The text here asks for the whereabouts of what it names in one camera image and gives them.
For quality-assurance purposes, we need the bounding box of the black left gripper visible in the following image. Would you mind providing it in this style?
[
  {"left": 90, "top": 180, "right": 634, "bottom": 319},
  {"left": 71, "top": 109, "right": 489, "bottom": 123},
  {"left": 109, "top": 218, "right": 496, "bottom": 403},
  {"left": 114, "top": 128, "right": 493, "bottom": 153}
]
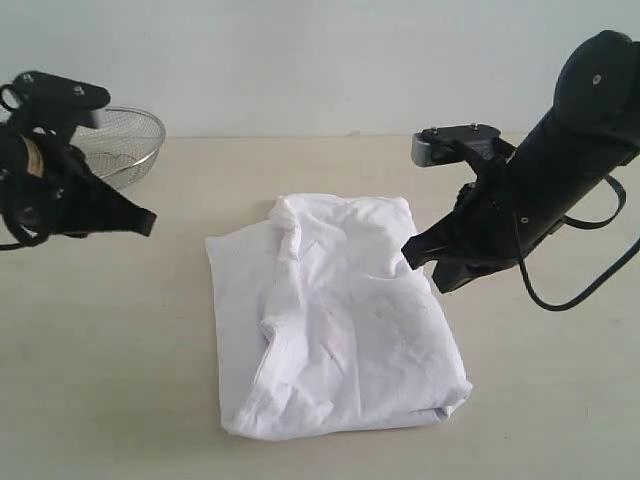
[{"left": 1, "top": 134, "right": 157, "bottom": 238}]

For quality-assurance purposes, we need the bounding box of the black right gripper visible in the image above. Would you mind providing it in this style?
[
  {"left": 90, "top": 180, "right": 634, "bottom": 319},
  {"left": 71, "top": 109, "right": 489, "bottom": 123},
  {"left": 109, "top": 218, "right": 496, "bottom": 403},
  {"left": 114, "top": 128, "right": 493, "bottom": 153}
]
[{"left": 401, "top": 182, "right": 545, "bottom": 293}]

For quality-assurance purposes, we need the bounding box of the metal wire mesh basket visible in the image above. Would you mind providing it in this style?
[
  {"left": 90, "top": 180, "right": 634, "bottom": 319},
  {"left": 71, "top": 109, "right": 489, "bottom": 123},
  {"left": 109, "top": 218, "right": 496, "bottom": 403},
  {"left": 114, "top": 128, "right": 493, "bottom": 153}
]
[{"left": 71, "top": 106, "right": 166, "bottom": 190}]

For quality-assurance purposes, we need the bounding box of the white t-shirt red logo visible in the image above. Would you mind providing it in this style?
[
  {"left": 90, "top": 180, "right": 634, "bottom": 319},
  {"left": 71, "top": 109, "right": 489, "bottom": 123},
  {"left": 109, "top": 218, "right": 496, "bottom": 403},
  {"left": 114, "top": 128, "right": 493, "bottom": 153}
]
[{"left": 206, "top": 194, "right": 472, "bottom": 441}]

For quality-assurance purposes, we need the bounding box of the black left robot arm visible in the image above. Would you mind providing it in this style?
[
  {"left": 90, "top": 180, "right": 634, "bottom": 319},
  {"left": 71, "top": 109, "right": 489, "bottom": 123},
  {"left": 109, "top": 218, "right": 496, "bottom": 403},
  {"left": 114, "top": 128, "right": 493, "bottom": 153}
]
[{"left": 1, "top": 125, "right": 157, "bottom": 251}]

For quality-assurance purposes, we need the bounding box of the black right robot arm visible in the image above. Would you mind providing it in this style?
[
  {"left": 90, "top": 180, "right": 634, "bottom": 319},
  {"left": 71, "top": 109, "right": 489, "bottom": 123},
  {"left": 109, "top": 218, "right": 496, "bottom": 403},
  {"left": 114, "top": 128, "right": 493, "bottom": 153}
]
[{"left": 402, "top": 30, "right": 639, "bottom": 293}]

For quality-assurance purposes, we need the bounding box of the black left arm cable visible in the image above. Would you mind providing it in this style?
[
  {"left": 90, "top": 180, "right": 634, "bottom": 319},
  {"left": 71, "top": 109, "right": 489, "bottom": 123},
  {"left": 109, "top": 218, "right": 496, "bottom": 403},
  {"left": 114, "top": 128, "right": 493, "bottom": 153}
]
[{"left": 0, "top": 209, "right": 51, "bottom": 251}]

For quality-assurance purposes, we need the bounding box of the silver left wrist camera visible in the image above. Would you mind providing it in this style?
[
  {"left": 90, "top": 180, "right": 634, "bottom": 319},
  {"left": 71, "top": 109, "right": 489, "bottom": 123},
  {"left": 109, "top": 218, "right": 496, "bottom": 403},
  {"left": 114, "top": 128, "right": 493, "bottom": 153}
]
[{"left": 1, "top": 70, "right": 111, "bottom": 144}]

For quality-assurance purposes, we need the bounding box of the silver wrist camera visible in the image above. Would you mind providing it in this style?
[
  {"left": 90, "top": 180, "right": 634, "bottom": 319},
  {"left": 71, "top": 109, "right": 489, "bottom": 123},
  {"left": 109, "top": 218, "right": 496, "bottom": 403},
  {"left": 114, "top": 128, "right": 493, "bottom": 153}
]
[
  {"left": 411, "top": 123, "right": 516, "bottom": 180},
  {"left": 1, "top": 70, "right": 111, "bottom": 144}
]

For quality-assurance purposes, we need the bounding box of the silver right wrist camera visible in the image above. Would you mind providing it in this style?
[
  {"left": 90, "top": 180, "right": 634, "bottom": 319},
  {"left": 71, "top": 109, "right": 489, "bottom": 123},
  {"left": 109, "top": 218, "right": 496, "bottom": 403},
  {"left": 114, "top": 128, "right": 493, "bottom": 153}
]
[{"left": 411, "top": 123, "right": 516, "bottom": 180}]

